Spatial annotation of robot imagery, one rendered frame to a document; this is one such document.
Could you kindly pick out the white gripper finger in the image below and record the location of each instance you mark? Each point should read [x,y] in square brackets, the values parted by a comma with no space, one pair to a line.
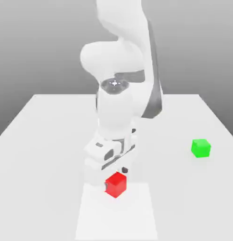
[124,170]
[105,186]

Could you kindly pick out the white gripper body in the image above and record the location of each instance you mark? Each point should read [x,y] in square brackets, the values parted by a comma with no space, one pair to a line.
[112,168]

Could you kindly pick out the small red cube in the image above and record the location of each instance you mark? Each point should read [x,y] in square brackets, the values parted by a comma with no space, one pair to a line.
[116,184]

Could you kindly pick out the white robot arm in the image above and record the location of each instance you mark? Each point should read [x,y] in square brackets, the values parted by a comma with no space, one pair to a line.
[116,105]

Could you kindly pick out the small green cube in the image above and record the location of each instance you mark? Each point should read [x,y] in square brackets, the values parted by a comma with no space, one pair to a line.
[200,148]

